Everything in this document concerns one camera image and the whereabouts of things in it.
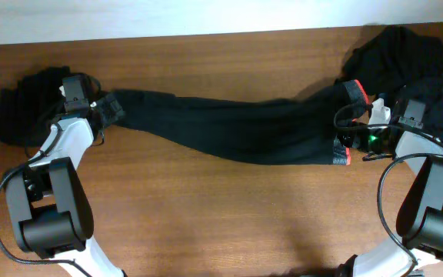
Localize black pants with red waistband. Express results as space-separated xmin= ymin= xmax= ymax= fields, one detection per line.
xmin=112 ymin=80 xmax=369 ymax=165

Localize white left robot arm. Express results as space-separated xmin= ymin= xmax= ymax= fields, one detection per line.
xmin=0 ymin=74 xmax=125 ymax=276

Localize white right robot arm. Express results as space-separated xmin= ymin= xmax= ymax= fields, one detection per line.
xmin=333 ymin=98 xmax=443 ymax=277

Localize black knit garment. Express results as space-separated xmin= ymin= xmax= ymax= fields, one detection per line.
xmin=341 ymin=25 xmax=443 ymax=95

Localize black folded cloth pile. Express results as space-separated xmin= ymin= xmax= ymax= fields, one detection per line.
xmin=0 ymin=66 xmax=98 ymax=147

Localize black metal rail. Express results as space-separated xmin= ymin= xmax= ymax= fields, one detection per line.
xmin=408 ymin=270 xmax=425 ymax=277

